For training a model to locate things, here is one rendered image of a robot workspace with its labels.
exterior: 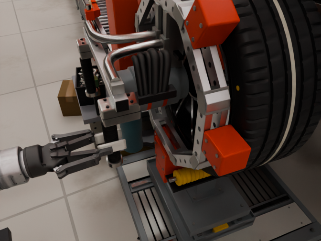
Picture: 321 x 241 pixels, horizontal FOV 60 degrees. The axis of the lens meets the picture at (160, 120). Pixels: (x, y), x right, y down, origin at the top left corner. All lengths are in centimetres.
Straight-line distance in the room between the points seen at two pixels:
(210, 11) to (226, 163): 32
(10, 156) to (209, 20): 51
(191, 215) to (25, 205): 92
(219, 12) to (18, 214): 144
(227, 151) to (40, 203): 127
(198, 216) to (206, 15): 92
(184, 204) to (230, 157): 71
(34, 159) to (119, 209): 95
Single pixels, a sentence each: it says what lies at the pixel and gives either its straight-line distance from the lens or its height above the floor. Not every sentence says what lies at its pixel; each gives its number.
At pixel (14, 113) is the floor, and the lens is 237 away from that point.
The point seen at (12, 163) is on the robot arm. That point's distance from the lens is 70.
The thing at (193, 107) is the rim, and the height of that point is 74.
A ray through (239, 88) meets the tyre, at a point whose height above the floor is 98.
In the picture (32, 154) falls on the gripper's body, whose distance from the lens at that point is 70.
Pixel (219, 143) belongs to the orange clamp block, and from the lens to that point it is 64.
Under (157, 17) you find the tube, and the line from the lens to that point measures 80.
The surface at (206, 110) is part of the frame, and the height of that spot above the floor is 95.
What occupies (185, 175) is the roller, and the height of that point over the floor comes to 53.
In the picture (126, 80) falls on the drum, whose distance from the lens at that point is 80.
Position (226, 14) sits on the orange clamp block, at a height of 114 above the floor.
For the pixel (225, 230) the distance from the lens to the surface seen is 137.
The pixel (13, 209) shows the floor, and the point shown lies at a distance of 175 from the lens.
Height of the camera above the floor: 134
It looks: 41 degrees down
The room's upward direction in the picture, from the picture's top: straight up
